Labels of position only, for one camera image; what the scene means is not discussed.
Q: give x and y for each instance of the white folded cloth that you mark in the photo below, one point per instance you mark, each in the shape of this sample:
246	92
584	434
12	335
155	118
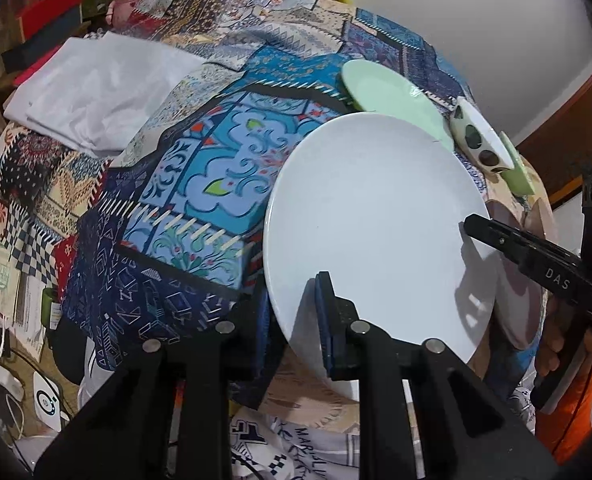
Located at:
94	95

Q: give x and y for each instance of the white bowl black dots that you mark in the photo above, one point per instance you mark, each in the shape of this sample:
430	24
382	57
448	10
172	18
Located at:
477	139

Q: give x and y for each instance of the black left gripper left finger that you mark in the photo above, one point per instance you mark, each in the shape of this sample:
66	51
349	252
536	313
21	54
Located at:
165	414

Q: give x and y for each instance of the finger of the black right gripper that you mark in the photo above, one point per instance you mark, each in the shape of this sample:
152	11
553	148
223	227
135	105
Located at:
535	257

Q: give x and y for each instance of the right hand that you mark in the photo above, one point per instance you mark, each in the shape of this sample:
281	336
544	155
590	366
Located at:
551	339

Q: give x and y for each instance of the brown wooden door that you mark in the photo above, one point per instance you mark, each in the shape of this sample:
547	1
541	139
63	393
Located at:
561	149

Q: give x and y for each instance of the mint green plate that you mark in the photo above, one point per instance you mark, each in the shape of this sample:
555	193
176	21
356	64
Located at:
378	89

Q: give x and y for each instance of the red box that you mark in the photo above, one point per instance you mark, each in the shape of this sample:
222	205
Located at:
32	18

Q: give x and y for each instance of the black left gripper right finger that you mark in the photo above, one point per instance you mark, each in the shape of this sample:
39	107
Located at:
423	412

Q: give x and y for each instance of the patchwork patterned cloth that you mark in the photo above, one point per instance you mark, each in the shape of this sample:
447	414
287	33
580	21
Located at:
164	240

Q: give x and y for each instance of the mint green bowl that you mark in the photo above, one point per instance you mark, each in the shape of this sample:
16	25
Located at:
517	178

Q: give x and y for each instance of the white plate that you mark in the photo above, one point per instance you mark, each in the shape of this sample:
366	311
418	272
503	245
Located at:
380	206

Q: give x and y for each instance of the pink bowl brown rim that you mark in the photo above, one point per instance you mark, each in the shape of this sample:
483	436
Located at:
519	307

